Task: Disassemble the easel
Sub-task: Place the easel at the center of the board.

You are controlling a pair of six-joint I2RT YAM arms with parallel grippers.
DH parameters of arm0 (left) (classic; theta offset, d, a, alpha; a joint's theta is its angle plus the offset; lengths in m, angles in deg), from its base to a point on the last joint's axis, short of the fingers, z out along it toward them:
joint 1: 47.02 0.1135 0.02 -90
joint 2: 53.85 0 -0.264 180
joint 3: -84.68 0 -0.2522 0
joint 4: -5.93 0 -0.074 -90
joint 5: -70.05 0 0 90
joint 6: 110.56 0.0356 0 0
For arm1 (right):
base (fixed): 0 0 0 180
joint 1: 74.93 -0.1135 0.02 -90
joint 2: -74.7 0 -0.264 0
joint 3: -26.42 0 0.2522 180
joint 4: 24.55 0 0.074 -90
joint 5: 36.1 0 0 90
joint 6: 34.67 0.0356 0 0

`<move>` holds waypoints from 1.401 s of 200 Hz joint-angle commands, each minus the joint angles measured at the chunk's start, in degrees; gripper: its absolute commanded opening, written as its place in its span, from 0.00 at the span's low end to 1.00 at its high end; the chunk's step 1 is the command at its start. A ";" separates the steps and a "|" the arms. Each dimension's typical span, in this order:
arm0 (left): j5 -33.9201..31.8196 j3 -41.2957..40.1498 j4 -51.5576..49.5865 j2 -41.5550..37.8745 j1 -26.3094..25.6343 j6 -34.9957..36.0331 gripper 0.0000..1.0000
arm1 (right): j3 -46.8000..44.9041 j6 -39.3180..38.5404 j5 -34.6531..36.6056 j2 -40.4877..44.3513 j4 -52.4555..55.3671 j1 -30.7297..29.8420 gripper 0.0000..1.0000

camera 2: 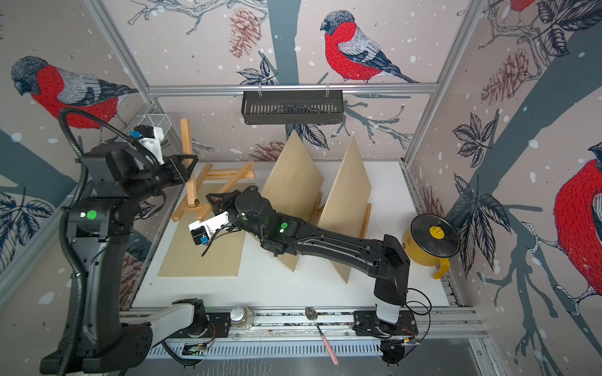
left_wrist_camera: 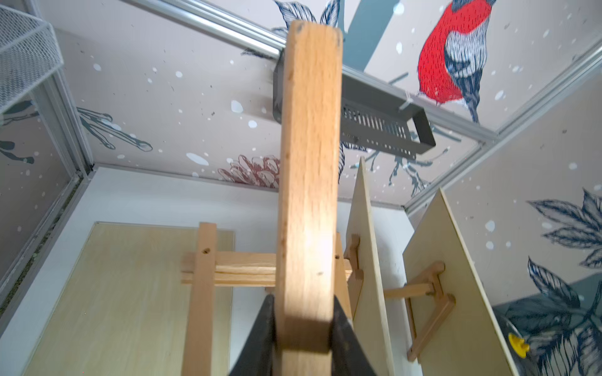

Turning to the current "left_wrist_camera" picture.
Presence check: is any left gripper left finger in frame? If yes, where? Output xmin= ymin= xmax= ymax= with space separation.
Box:
xmin=229 ymin=295 xmax=275 ymax=376

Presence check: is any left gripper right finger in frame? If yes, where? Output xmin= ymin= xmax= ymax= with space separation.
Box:
xmin=330 ymin=297 xmax=376 ymax=376

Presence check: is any wooden easel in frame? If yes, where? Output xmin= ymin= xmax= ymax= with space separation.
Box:
xmin=180 ymin=19 xmax=354 ymax=376
xmin=384 ymin=261 xmax=456 ymax=362
xmin=343 ymin=234 xmax=364 ymax=320

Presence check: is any plywood board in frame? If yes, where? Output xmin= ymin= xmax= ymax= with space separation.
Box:
xmin=346 ymin=159 xmax=394 ymax=375
xmin=403 ymin=191 xmax=518 ymax=375
xmin=20 ymin=222 xmax=236 ymax=376

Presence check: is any black disc yellow knob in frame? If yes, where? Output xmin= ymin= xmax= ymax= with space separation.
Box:
xmin=495 ymin=314 xmax=533 ymax=375

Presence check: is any black hanging basket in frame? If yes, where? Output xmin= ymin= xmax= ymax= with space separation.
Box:
xmin=273 ymin=41 xmax=436 ymax=169

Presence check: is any white wire mesh basket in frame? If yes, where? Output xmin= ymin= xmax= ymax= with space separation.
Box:
xmin=1 ymin=5 xmax=64 ymax=113

